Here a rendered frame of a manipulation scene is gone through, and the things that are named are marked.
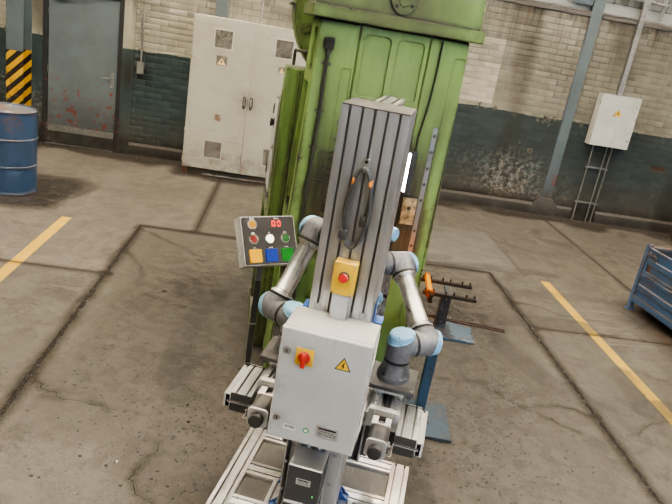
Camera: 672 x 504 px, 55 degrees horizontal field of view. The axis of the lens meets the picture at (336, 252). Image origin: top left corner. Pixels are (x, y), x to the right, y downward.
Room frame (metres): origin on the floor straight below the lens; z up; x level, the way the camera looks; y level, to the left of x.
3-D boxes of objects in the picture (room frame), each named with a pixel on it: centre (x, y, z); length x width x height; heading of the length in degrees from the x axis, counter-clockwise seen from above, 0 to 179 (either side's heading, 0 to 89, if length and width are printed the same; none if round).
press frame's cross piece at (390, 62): (4.09, -0.09, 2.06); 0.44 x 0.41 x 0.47; 11
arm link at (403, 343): (2.65, -0.36, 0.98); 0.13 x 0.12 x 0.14; 117
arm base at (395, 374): (2.65, -0.35, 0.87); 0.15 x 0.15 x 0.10
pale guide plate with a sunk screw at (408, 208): (3.91, -0.39, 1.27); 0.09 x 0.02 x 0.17; 101
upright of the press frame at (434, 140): (4.15, -0.42, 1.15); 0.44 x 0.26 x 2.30; 11
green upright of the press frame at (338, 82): (4.02, 0.24, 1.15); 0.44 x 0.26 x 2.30; 11
